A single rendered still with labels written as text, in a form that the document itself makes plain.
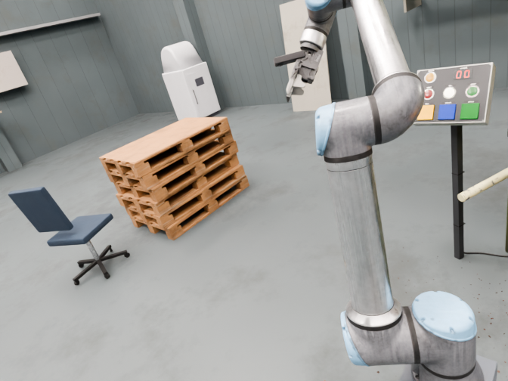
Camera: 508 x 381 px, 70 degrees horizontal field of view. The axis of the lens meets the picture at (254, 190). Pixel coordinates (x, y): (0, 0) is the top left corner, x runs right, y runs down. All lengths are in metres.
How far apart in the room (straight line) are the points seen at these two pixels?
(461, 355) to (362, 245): 0.39
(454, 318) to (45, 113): 9.96
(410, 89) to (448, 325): 0.59
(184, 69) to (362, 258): 6.91
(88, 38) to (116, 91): 1.45
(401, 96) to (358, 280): 0.46
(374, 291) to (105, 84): 10.44
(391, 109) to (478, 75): 1.26
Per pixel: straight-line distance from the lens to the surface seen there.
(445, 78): 2.13
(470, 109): 2.05
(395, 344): 1.10
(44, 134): 10.36
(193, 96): 7.69
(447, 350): 1.13
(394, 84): 0.90
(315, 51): 1.41
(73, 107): 10.63
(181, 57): 7.80
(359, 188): 0.89
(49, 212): 3.35
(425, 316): 1.10
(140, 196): 3.67
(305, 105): 6.48
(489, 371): 1.36
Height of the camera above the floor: 1.67
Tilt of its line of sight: 25 degrees down
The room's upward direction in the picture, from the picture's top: 16 degrees counter-clockwise
